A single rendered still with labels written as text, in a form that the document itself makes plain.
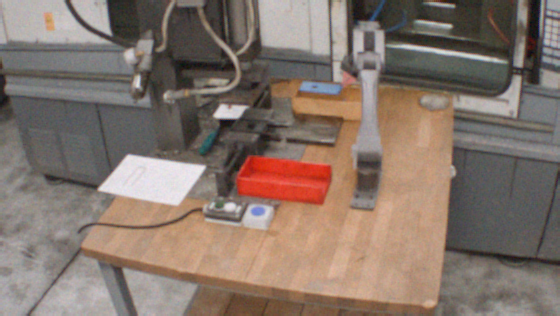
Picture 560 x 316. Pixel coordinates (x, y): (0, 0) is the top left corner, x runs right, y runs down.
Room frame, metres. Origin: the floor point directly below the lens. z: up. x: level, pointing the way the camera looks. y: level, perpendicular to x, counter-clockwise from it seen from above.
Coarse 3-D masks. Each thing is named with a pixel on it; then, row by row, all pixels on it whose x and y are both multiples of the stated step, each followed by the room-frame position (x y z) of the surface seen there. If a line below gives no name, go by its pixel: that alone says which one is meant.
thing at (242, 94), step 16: (192, 64) 1.76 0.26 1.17; (208, 64) 1.74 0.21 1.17; (224, 64) 1.71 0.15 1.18; (240, 64) 1.66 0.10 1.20; (256, 64) 1.69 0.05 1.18; (240, 80) 1.63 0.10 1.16; (256, 80) 1.62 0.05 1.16; (224, 96) 1.58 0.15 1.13; (240, 96) 1.56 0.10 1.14; (256, 96) 1.60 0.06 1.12
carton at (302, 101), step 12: (300, 84) 1.96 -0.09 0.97; (300, 96) 1.95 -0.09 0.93; (312, 96) 1.96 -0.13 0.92; (324, 96) 1.94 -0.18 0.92; (336, 96) 1.93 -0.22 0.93; (348, 96) 1.92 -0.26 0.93; (360, 96) 1.90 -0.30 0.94; (300, 108) 1.85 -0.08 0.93; (312, 108) 1.84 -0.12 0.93; (324, 108) 1.83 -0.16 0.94; (336, 108) 1.81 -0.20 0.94; (348, 108) 1.80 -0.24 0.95; (360, 108) 1.79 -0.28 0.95; (360, 120) 1.79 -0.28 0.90
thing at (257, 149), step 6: (270, 132) 1.70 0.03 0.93; (228, 144) 1.59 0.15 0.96; (246, 144) 1.57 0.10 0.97; (252, 144) 1.56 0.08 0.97; (258, 144) 1.58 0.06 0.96; (228, 150) 1.59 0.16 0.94; (246, 150) 1.57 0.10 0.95; (252, 150) 1.56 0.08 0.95; (258, 150) 1.58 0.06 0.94; (246, 156) 1.57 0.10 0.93; (258, 156) 1.57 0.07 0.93; (240, 162) 1.58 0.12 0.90
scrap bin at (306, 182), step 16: (256, 160) 1.51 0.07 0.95; (272, 160) 1.50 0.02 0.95; (288, 160) 1.48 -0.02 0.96; (240, 176) 1.43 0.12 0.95; (256, 176) 1.49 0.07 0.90; (272, 176) 1.49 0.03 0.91; (288, 176) 1.48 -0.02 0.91; (304, 176) 1.47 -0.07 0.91; (320, 176) 1.45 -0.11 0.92; (240, 192) 1.41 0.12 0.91; (256, 192) 1.39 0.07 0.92; (272, 192) 1.38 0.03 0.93; (288, 192) 1.36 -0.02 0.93; (304, 192) 1.35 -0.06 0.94; (320, 192) 1.34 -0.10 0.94
